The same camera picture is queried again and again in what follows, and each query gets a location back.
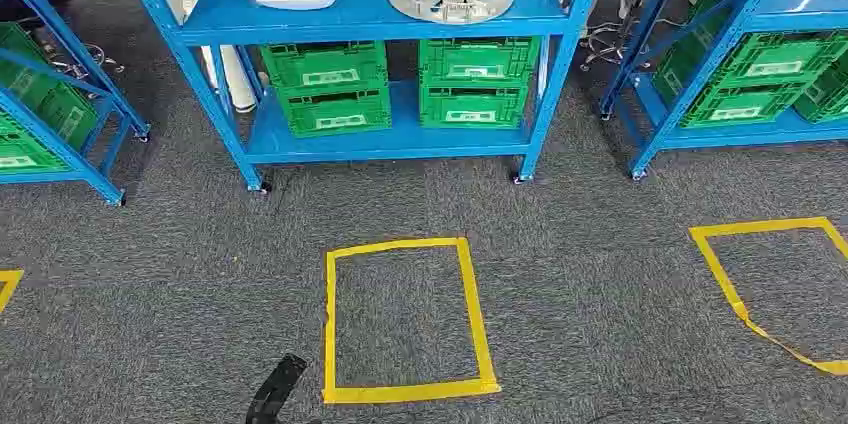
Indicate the blue metal shelf rack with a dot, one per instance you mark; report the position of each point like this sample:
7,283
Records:
40,177
371,10
795,0

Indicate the yellow floor tape rectangle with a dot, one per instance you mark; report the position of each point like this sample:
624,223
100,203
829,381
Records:
762,227
411,393
10,275

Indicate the black robot foot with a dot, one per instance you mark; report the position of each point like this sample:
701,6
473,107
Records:
275,388

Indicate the chrome chair base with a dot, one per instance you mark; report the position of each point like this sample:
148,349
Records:
86,60

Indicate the white post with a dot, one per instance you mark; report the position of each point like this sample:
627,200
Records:
235,76

